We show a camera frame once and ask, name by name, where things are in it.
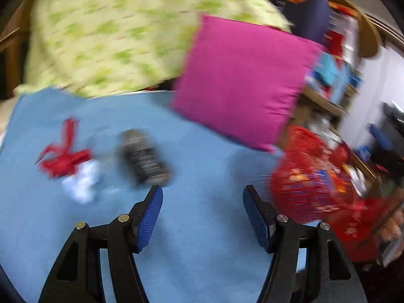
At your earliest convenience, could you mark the green clover print quilt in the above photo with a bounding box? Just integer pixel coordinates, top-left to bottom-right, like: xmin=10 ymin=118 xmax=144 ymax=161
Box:
xmin=23 ymin=0 xmax=292 ymax=98

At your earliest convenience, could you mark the old wooden table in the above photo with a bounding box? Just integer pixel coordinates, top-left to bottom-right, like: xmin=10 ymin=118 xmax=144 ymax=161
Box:
xmin=297 ymin=85 xmax=348 ymax=123

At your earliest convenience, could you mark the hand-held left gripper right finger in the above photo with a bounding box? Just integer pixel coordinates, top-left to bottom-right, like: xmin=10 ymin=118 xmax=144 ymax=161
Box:
xmin=243 ymin=185 xmax=368 ymax=303

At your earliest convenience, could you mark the light blue box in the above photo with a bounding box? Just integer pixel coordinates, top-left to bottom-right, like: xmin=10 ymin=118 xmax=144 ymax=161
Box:
xmin=312 ymin=52 xmax=351 ymax=102

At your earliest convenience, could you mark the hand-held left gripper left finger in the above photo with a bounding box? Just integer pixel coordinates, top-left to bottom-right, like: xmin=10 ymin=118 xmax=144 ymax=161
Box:
xmin=38 ymin=186 xmax=164 ymax=303

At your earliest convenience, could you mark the person's right hand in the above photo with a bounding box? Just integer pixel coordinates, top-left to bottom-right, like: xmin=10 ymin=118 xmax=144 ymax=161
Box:
xmin=377 ymin=208 xmax=404 ymax=250

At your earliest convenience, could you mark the red plastic mesh basket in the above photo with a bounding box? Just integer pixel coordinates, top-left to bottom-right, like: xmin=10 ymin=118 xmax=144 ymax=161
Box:
xmin=270 ymin=125 xmax=357 ymax=224

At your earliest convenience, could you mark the blue blanket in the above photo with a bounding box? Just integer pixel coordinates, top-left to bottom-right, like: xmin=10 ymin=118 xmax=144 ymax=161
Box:
xmin=0 ymin=88 xmax=316 ymax=303

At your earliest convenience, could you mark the white tissue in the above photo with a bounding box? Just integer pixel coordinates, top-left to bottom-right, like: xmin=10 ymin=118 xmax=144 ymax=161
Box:
xmin=61 ymin=161 xmax=102 ymax=204

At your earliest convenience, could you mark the magenta pillow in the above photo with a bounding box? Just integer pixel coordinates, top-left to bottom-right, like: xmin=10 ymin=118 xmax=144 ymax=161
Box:
xmin=170 ymin=14 xmax=325 ymax=152

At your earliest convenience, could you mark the navy bag with orange handle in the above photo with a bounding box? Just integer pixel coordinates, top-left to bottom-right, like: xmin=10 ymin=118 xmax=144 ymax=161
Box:
xmin=284 ymin=0 xmax=332 ymax=43

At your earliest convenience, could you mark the black plastic bag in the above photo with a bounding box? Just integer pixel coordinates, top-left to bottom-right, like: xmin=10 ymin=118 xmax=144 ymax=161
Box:
xmin=117 ymin=129 xmax=174 ymax=187

